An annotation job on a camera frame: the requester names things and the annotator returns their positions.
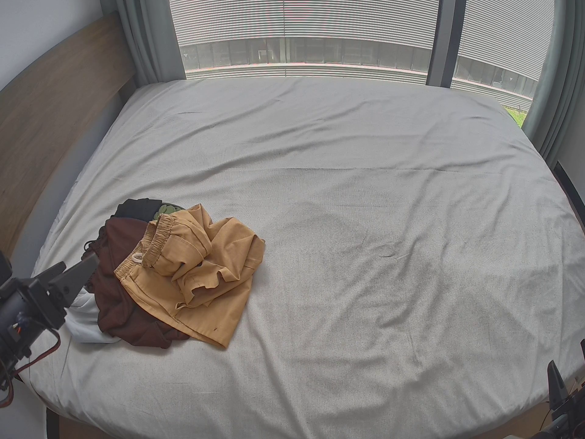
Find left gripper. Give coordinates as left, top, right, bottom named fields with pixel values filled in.
left=0, top=251, right=99, bottom=333

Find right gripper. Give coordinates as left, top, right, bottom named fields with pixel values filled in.
left=547, top=359, right=585, bottom=439

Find mustard yellow shorts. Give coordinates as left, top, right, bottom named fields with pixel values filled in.
left=113, top=203, right=267, bottom=350

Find bed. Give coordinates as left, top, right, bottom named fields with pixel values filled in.
left=0, top=12, right=585, bottom=439

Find white garment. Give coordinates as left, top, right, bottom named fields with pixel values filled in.
left=64, top=290, right=122, bottom=344

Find brown garment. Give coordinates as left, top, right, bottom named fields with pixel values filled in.
left=82, top=218, right=190, bottom=349

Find black garment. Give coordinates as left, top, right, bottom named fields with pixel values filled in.
left=114, top=198, right=161, bottom=222

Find green garment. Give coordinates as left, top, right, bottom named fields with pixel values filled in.
left=153, top=204, right=186, bottom=224

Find grey-green curtain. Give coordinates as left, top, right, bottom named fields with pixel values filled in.
left=521, top=0, right=585, bottom=166
left=96, top=0, right=188, bottom=87

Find window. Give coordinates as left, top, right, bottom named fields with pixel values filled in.
left=165, top=0, right=556, bottom=109

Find black cable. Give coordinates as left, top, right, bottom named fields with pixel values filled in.
left=14, top=329, right=61, bottom=378

